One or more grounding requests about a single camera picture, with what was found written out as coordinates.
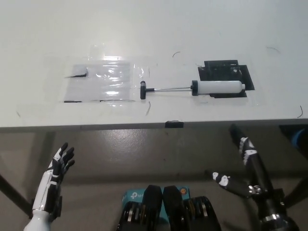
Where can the black tape patch on desk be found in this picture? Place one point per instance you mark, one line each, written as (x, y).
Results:
(221, 68)

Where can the black table leg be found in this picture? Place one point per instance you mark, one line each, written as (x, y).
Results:
(14, 190)

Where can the small black tape strip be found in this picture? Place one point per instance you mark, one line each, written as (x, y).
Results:
(174, 124)

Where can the blue object under table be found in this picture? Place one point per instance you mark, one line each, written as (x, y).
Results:
(299, 137)

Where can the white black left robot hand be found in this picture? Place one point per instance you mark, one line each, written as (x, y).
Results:
(54, 168)

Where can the teal tp-link box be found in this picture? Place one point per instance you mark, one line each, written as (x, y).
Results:
(132, 195)

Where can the clear plastic film sheet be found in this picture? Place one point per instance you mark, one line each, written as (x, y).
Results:
(106, 81)

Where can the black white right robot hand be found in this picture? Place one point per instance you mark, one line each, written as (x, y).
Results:
(260, 173)

